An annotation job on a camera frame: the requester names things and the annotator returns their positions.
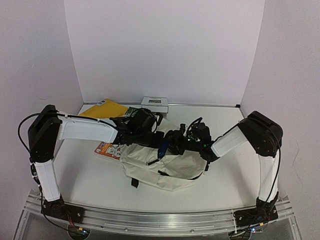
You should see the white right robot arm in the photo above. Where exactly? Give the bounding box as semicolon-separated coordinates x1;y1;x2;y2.
163;111;284;223

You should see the white box with photo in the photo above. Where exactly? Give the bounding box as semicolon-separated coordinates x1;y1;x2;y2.
141;96;169;114

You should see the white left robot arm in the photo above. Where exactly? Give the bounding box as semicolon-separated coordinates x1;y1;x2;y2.
22;104;165;218

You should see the yellow hardcover book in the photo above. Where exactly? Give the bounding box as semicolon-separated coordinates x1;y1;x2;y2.
79;98;129;119

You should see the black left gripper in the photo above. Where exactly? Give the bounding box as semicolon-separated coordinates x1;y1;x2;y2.
134;130;165;149

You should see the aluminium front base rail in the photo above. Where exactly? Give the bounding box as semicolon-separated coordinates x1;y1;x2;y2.
23;192;296;232

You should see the blue pencil case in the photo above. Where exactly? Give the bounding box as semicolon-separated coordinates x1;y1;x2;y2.
157;141;169;159

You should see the beige canvas student bag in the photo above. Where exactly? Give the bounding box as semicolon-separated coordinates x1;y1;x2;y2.
119;116;211;192

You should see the dark Three Days book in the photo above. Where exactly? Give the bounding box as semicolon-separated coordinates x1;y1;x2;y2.
124;106;140;117

